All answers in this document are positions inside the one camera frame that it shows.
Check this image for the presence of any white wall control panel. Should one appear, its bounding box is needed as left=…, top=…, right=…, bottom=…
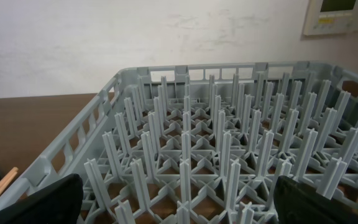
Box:
left=303, top=0, right=358, bottom=36

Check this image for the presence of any grey dishwasher rack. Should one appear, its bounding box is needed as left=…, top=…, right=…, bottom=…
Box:
left=0, top=61, right=358, bottom=223

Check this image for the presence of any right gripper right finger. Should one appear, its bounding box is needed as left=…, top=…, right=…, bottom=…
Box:
left=273, top=175, right=358, bottom=224

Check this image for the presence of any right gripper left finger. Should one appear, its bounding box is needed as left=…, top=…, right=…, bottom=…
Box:
left=0, top=174, right=83, bottom=224

